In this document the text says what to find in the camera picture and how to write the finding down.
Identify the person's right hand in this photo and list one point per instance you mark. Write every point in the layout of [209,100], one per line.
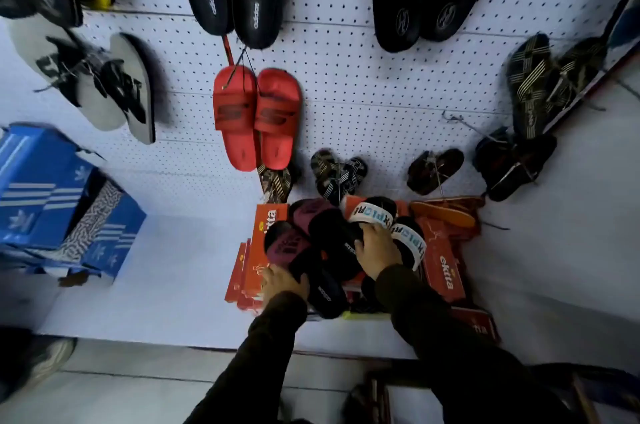
[379,251]

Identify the person's left hand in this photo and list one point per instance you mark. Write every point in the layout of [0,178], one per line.
[282,284]

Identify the person's left fingers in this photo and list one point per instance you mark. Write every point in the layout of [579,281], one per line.
[277,271]

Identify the person's right fingers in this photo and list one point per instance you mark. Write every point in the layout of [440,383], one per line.
[377,233]

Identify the maroon and black slide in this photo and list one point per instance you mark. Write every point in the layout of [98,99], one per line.
[300,259]
[325,226]

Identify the person's right forearm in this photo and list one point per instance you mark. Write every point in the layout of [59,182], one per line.
[450,348]

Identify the person's left forearm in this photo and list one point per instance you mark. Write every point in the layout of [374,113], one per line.
[260,363]

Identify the small striped sandal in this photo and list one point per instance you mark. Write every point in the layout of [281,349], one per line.
[275,184]
[354,175]
[326,174]

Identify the orange flip-flop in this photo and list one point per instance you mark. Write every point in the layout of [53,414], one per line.
[442,213]

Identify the pile of orange shoe boxes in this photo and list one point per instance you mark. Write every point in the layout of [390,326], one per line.
[445,269]

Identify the brown sandal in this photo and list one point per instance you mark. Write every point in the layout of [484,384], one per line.
[432,170]

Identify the metal pegboard hook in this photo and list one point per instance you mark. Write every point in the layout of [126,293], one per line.
[465,125]

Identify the red slide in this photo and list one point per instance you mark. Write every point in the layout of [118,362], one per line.
[277,119]
[235,119]

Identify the blue patterned shoe box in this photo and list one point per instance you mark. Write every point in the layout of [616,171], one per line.
[102,229]

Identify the dark wooden stool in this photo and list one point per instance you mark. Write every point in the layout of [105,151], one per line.
[500,388]

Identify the black gold striped sandal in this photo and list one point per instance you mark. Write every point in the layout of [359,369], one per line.
[575,69]
[529,84]

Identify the grey flip-flop with black print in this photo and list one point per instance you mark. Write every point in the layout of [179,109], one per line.
[60,69]
[132,89]

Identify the person's grey shoe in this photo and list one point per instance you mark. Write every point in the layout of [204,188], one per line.
[35,363]

